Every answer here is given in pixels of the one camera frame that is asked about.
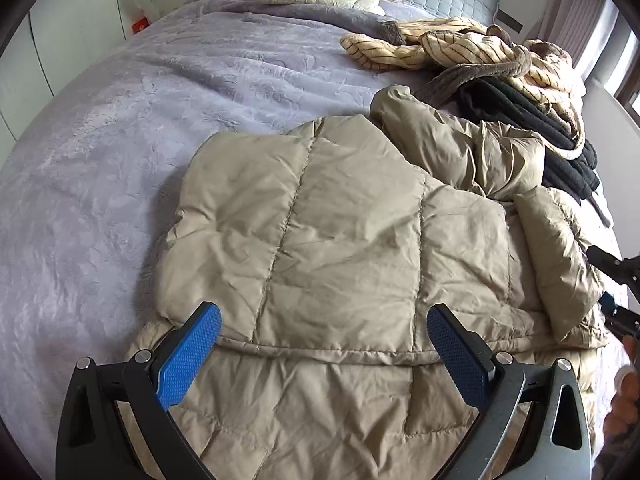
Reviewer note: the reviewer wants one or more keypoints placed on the white wardrobe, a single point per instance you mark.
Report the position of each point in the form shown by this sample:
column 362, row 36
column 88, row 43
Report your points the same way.
column 60, row 45

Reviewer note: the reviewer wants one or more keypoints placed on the person's right hand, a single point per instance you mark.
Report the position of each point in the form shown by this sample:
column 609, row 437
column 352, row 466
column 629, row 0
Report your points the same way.
column 622, row 410

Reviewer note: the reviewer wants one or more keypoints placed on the beige puffer jacket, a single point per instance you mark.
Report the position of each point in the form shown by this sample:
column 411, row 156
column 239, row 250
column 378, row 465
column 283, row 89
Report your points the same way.
column 325, row 235

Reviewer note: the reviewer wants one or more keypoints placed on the window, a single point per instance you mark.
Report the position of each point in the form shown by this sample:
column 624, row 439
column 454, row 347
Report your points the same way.
column 617, row 65

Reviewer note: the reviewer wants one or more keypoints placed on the cream striped garment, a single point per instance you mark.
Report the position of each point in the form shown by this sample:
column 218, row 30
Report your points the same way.
column 450, row 45

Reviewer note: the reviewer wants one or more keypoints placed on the black knit garment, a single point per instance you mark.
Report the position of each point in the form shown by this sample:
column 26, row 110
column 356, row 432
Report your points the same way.
column 515, row 105

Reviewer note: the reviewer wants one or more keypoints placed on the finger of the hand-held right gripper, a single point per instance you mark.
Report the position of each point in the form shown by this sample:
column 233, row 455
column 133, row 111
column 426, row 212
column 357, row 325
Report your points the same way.
column 617, row 312
column 607, row 260

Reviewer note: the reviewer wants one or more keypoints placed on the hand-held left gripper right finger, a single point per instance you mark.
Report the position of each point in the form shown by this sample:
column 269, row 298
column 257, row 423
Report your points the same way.
column 455, row 355

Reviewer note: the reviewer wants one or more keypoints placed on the lavender plush blanket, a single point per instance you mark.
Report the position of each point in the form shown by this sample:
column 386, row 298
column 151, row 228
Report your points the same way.
column 150, row 110

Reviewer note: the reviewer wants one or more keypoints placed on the mauve curtain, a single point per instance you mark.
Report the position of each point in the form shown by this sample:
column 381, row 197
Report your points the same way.
column 570, row 10

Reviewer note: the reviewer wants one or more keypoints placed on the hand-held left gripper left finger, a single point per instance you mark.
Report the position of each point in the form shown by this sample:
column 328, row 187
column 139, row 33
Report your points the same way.
column 192, row 355

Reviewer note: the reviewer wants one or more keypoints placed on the grey-brown ribbed garment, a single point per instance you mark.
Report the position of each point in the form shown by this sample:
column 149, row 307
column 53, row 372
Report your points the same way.
column 460, row 77

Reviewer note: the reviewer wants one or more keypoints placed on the small red tag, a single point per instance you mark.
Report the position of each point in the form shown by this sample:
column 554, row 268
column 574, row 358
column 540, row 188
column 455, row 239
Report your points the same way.
column 140, row 25

